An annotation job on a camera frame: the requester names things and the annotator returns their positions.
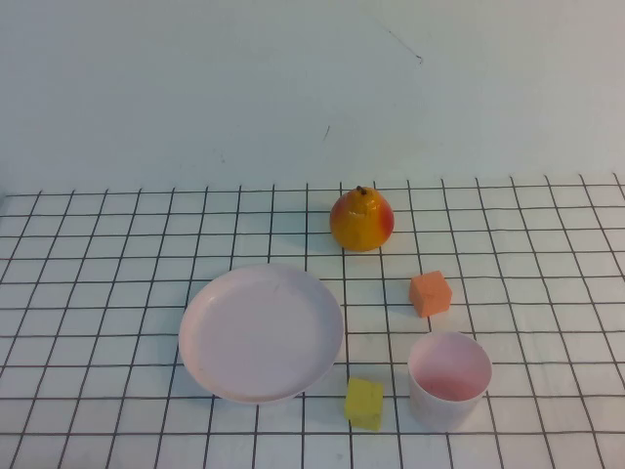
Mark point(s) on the orange foam cube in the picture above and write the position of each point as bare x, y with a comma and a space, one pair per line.
429, 294

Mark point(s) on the pale pink plastic cup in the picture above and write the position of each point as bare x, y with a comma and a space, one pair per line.
446, 391

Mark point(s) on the yellow foam cube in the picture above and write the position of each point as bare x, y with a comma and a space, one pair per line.
363, 404

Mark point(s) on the pale pink round plate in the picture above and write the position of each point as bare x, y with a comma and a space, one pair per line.
259, 337

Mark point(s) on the yellow red toy pear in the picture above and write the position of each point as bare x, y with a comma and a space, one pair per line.
359, 227

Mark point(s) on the white black-grid table mat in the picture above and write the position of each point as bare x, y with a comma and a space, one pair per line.
97, 293

